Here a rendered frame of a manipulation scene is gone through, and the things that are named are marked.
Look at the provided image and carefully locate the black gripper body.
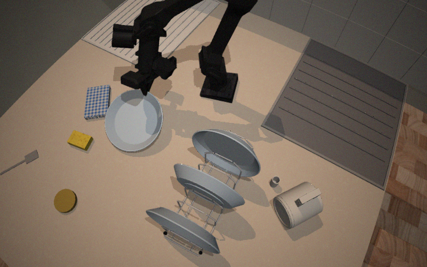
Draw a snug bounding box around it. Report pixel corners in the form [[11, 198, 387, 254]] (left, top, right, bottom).
[[121, 49, 159, 90]]

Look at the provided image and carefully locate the yellow sponge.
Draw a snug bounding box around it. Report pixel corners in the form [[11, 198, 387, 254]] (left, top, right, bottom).
[[67, 130, 93, 151]]

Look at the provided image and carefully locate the olive-brown round disc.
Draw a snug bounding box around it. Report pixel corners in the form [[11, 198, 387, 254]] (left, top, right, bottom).
[[54, 189, 77, 213]]

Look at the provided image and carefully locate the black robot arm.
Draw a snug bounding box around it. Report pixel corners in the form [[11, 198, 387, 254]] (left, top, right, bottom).
[[112, 0, 258, 92]]

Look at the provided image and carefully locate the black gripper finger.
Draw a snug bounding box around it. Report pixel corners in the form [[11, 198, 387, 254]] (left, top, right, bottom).
[[140, 79, 153, 96], [148, 74, 159, 92]]

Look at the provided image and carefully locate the grey tiled wall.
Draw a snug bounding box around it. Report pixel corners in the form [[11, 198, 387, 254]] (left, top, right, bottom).
[[250, 0, 427, 114]]

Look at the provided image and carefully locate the white ribbed draining mat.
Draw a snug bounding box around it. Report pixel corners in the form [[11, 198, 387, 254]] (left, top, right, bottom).
[[81, 0, 221, 65]]

